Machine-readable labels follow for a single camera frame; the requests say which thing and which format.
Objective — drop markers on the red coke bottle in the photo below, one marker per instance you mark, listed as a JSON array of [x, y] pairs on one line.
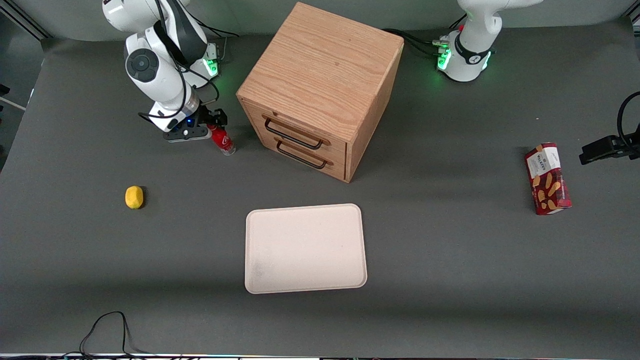
[[224, 141]]

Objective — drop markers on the yellow lemon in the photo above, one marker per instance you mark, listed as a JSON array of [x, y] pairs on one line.
[[134, 197]]

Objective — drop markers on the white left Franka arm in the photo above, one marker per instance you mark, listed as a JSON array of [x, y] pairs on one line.
[[472, 45]]

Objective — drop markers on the red biscuit box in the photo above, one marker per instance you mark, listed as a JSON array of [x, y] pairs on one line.
[[549, 180]]

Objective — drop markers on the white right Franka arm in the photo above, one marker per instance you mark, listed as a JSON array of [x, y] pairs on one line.
[[155, 85]]

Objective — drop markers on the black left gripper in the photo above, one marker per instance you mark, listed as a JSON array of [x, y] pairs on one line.
[[601, 148]]

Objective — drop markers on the wooden two-drawer cabinet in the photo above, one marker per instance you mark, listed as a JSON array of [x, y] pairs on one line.
[[320, 75]]

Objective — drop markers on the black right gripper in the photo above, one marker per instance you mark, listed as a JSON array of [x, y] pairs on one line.
[[206, 117]]

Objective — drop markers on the dark grey table mat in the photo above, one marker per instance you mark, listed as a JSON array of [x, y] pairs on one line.
[[450, 280]]

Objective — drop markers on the aluminium frame rail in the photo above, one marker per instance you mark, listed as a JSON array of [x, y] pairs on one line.
[[25, 22]]

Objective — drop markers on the cream plastic tray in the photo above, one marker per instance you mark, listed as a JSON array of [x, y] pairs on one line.
[[305, 247]]

